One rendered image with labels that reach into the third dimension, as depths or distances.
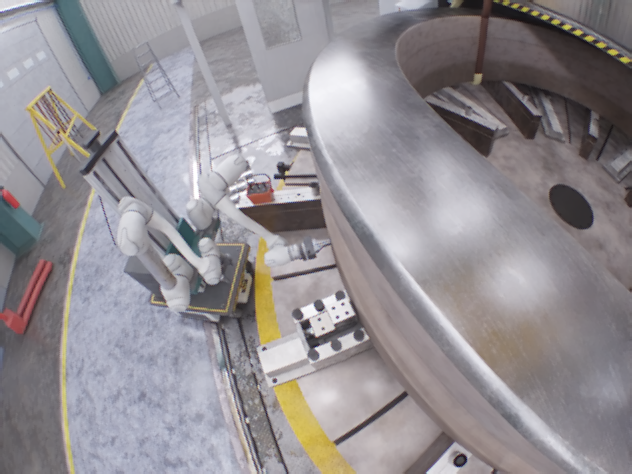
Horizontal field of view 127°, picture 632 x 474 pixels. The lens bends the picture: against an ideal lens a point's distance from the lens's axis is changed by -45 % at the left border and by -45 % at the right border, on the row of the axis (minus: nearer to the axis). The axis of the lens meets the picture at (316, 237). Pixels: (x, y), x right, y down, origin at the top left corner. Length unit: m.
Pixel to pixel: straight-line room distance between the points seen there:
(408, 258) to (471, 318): 0.23
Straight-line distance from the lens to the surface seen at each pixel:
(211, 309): 2.41
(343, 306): 1.54
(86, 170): 1.69
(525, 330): 0.78
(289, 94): 5.04
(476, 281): 0.77
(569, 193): 3.54
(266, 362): 1.94
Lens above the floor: 2.27
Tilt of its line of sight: 54 degrees down
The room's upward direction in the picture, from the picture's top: 17 degrees counter-clockwise
